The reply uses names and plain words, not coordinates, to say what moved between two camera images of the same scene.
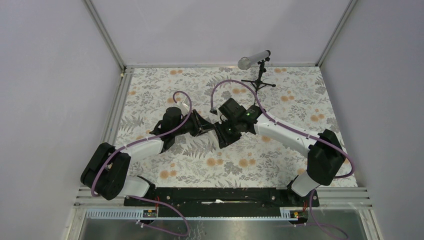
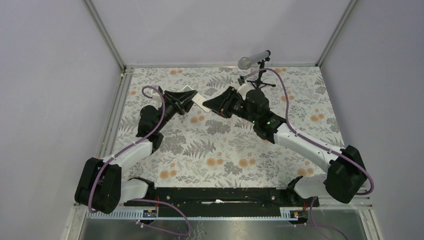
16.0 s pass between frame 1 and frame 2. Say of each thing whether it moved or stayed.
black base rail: stayed
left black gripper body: moved
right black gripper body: moved
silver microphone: stayed
